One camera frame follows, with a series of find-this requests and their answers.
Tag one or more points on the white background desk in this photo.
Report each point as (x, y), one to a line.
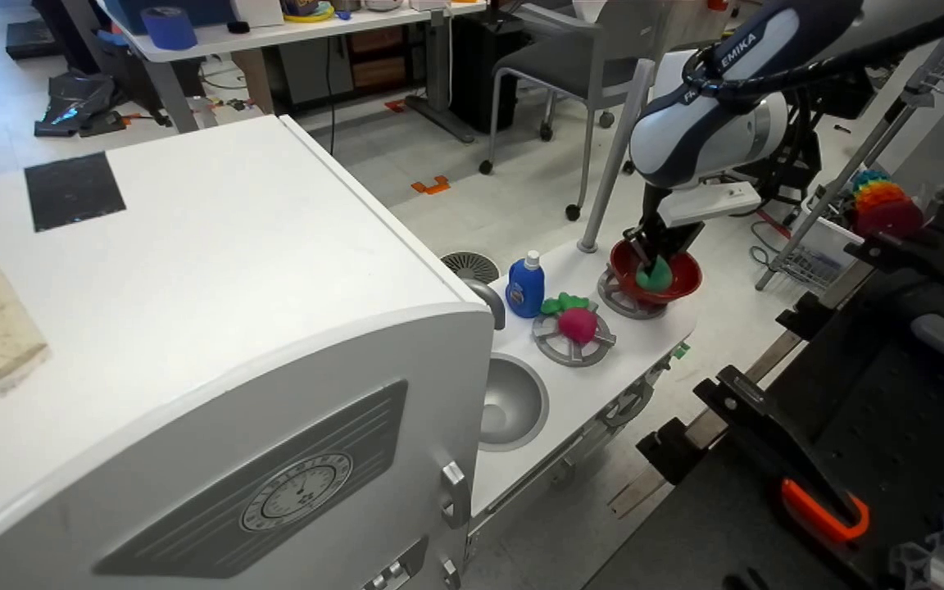
(217, 40)

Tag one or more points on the grey toy sink basin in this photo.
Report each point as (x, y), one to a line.
(515, 404)

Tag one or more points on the rainbow coloured stacking toy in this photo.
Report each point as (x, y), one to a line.
(880, 203)

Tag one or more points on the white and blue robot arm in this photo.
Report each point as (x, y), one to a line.
(724, 109)

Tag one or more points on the grey office chair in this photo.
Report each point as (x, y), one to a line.
(596, 61)

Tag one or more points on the blue soap bottle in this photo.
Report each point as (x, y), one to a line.
(525, 287)

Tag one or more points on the pink plush strawberry toy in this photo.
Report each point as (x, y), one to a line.
(576, 317)

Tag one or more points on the white toy kitchen cabinet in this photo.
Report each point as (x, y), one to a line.
(227, 364)

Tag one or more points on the green plush ball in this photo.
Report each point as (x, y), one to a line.
(654, 276)

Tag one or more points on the black equipment frame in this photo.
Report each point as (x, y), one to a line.
(871, 399)

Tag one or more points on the red bowl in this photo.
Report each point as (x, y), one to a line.
(686, 276)

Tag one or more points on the white toy kitchen counter unit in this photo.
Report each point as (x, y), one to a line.
(576, 396)

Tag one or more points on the grey toy burner grate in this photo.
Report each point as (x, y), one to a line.
(569, 356)

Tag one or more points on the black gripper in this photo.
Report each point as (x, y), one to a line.
(659, 239)

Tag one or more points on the grey toy faucet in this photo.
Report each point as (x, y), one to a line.
(480, 274)

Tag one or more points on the grey support pole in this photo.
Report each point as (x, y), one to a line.
(627, 118)

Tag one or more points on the orange handled black clamp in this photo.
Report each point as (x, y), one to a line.
(804, 484)

